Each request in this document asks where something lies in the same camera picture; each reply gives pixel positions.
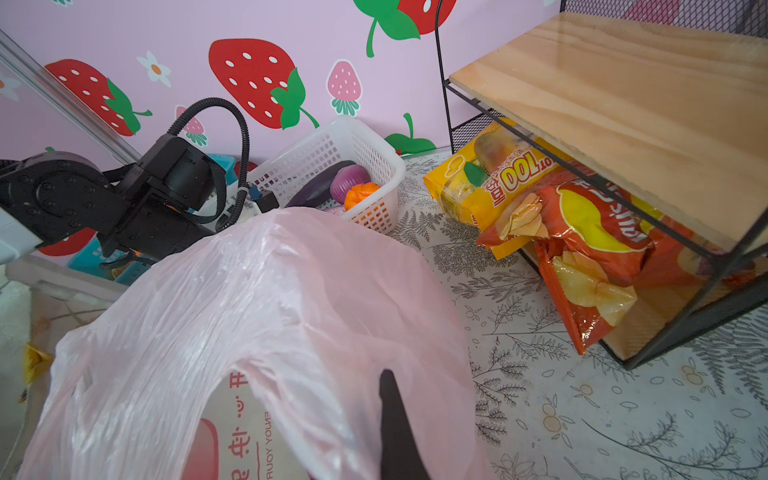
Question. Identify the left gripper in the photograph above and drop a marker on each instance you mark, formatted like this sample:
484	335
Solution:
173	192

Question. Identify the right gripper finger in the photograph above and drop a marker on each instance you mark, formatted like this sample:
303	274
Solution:
400	458

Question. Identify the pink plastic grocery bag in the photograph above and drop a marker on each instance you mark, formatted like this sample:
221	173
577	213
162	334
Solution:
306	310

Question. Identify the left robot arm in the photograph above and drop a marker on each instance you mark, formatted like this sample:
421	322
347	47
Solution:
54	195

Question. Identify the teal plastic basket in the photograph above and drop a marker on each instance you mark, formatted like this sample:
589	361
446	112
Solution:
89	259

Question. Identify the long purple eggplant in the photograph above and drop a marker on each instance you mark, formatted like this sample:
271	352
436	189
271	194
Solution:
317	190

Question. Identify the small purple onion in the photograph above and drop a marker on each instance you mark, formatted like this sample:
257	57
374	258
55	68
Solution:
346	178

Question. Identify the orange pumpkin toy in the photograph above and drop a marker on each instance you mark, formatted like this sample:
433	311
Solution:
359	193

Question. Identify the white plastic basket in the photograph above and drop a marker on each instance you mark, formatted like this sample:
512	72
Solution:
346	138

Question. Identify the red chips bag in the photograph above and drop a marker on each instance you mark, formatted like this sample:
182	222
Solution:
596	251

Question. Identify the yellow snack bag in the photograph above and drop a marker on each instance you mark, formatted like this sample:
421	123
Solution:
499	184

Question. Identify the black wire mesh shelf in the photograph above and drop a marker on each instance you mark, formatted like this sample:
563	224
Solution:
675	116

